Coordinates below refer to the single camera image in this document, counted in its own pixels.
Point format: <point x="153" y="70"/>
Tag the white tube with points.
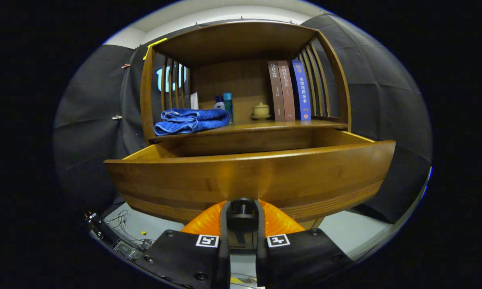
<point x="194" y="101"/>

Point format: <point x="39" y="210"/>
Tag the dark brown book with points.
<point x="276" y="92"/>

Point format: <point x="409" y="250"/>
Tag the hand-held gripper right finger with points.
<point x="261" y="261"/>

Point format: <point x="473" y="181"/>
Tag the folded blue towel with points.
<point x="193" y="120"/>

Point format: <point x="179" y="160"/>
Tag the blue book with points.
<point x="301" y="90"/>

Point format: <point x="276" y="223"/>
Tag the wooden drawer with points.
<point x="245" y="176"/>

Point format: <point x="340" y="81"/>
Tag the teal bottle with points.
<point x="228" y="104"/>

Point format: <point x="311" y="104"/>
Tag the white bottle with blue cap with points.
<point x="219" y="104"/>

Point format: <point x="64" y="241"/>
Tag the reddish brown book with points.
<point x="287" y="90"/>

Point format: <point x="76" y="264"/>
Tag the wooden cabinet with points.
<point x="233" y="44"/>

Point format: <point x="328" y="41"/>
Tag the black drawer knob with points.
<point x="242" y="208"/>

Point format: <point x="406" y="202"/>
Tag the beige lidded teacup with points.
<point x="261" y="110"/>

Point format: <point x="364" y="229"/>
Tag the wooden countertop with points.
<point x="265" y="125"/>

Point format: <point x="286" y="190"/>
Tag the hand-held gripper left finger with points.
<point x="225" y="257"/>

